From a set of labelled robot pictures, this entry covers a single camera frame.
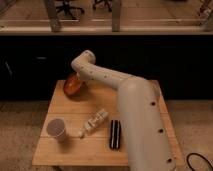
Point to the left grey metal post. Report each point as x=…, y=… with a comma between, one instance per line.
x=52, y=15

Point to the middle grey metal post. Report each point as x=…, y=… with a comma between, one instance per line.
x=116, y=8

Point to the grey metal post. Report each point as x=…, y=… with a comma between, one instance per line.
x=52, y=15
x=116, y=8

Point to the white plastic bottle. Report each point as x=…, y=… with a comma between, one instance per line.
x=93, y=123

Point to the wooden table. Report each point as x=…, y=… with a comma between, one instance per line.
x=89, y=151

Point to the white paper cup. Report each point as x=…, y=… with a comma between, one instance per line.
x=56, y=128

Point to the black white striped case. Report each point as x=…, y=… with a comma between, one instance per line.
x=115, y=135

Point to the orange ceramic bowl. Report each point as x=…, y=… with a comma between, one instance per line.
x=72, y=84

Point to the left black office chair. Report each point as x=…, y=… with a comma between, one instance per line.
x=66, y=8

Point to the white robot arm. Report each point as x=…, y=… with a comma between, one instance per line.
x=145, y=137

